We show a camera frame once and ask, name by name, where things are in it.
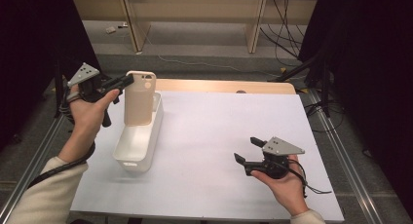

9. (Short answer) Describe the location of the beige phone case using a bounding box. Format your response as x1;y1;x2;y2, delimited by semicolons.
124;70;158;127

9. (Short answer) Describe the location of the light wooden desk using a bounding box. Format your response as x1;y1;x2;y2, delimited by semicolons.
71;0;319;55

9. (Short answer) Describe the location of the bundle of black cables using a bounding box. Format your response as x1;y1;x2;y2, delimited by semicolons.
259;0;310;67

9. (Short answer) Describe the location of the person's left hand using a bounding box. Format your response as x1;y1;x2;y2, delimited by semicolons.
57;84;121;164

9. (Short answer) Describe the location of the dark curtain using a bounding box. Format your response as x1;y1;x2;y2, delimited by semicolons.
298;0;413;212
0;0;101;147

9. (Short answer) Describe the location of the black floor cable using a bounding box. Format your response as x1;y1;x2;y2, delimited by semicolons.
305;98;345;134

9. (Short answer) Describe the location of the person's right hand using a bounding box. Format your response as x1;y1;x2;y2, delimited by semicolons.
250;154;310;218

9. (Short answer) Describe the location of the black metal stand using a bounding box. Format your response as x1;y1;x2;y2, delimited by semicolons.
276;45;332;119

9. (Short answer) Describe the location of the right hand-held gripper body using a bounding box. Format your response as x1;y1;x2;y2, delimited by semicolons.
244;136;306;180

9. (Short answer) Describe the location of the thick black gripper cable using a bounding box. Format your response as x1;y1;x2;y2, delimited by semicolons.
26;96;96;189

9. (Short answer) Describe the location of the aluminium floor rail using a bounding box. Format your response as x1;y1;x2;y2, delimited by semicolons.
0;115;64;222
308;89;383;224

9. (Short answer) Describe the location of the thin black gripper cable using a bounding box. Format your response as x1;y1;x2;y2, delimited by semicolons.
285;159;333;199

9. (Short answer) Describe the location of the white plastic bin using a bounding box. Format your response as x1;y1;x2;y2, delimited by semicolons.
112;91;165;173

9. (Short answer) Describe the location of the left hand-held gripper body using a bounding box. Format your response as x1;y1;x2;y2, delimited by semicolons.
66;61;124;129

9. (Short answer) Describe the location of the white floor cable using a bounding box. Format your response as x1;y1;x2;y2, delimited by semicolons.
139;25;283;79

